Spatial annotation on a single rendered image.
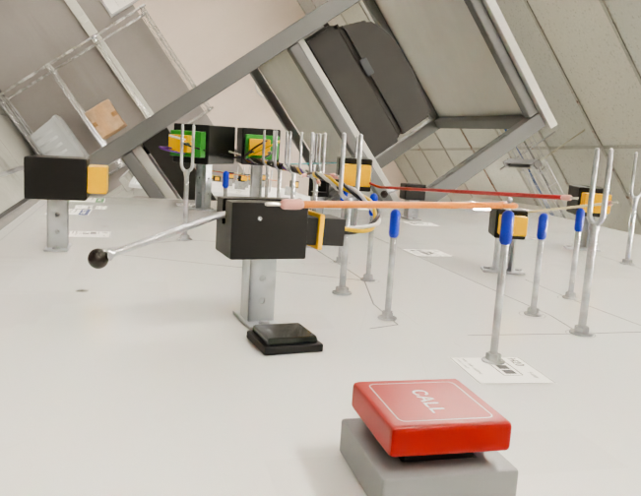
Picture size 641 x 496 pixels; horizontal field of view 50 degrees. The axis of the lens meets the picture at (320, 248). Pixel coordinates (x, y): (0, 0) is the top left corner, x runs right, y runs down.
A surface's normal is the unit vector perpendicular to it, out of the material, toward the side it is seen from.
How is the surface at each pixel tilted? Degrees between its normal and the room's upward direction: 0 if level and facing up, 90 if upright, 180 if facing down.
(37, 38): 90
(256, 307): 83
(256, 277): 83
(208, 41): 90
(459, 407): 54
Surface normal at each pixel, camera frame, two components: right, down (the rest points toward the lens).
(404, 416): 0.06, -0.99
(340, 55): 0.26, 0.19
